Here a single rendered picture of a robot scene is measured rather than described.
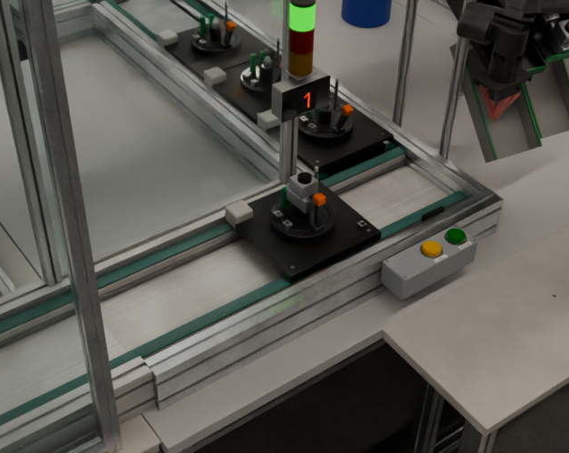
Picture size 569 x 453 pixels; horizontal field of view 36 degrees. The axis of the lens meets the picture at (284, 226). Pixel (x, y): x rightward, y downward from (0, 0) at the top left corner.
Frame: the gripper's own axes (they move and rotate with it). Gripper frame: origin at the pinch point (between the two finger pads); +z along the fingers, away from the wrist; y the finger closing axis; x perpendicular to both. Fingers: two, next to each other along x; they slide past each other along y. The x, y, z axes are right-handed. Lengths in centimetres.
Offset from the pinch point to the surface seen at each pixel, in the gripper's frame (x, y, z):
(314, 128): -42.1, 10.7, 23.5
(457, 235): 2.8, 7.1, 25.9
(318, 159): -35.0, 14.6, 26.7
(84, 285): 2, 89, -5
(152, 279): -28, 63, 33
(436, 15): -87, -74, 39
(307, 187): -17.2, 32.0, 15.3
